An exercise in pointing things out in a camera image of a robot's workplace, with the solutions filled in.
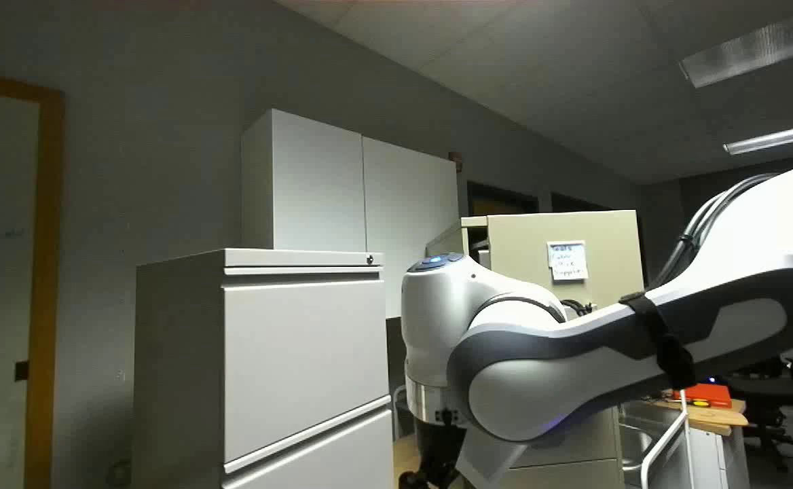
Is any wide ceiling light panel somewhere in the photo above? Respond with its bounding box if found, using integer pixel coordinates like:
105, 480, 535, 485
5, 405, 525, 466
679, 0, 793, 89

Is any white paper label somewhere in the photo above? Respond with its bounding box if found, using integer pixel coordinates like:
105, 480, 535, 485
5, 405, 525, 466
544, 237, 593, 284

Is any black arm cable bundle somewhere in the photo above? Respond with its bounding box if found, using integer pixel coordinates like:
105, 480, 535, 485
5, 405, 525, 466
652, 170, 775, 283

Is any gray lateral file cabinet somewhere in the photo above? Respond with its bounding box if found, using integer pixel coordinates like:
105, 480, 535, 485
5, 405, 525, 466
132, 245, 398, 489

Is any white two-door storage cabinet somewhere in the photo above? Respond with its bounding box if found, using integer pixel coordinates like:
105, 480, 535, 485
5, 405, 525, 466
240, 105, 462, 321

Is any beige metal file cabinet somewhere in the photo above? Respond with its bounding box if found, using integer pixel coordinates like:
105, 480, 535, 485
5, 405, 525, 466
460, 210, 648, 489

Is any white metal rail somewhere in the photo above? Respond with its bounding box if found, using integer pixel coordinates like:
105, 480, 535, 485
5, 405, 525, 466
640, 389, 694, 489

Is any orange block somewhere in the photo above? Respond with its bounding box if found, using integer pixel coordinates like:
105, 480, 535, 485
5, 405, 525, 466
683, 381, 733, 409

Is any narrow ceiling light strip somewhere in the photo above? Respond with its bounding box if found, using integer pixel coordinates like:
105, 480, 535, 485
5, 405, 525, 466
721, 117, 793, 158

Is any black office chair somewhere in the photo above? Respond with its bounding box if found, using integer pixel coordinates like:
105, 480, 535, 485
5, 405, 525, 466
732, 355, 793, 457

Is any wooden table top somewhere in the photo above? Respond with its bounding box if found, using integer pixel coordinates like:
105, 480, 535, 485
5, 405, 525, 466
652, 389, 754, 431

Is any beige file cabinet drawer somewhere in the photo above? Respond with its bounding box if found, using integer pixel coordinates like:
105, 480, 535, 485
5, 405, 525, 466
425, 214, 492, 275

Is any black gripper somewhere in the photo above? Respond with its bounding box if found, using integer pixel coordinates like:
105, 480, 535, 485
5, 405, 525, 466
411, 418, 470, 489

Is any black strap on arm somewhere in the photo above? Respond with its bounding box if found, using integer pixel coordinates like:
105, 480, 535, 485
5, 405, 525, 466
619, 290, 702, 392

